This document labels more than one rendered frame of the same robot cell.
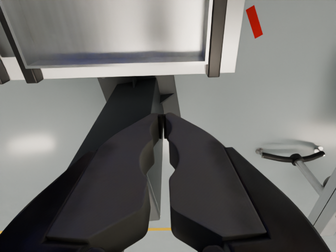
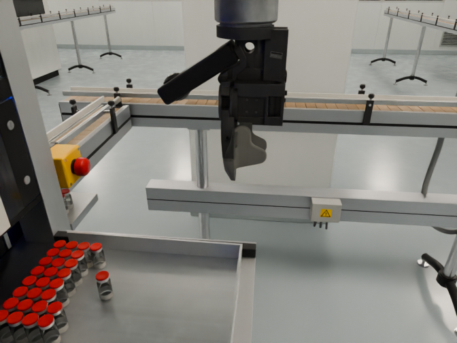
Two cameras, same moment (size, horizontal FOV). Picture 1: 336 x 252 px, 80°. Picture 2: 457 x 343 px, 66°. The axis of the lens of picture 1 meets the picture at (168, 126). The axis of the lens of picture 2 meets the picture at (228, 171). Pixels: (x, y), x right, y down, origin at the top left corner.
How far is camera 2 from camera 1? 50 cm
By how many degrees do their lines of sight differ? 71
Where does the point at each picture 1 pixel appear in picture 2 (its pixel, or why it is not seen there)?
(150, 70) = (248, 293)
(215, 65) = (246, 245)
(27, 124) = not seen: outside the picture
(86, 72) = not seen: outside the picture
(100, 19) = (197, 320)
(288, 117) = (383, 304)
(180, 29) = (217, 269)
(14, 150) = not seen: outside the picture
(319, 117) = (373, 271)
